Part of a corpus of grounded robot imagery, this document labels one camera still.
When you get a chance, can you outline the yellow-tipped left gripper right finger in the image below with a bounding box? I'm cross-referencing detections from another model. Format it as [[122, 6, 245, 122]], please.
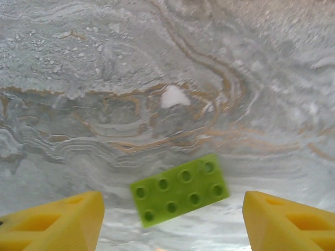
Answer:
[[242, 190, 335, 251]]

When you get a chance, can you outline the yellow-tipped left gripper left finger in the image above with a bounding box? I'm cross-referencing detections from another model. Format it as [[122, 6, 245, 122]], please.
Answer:
[[0, 190, 105, 251]]

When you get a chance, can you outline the green lego brick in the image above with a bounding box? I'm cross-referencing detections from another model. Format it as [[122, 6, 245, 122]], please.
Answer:
[[129, 153, 231, 229]]

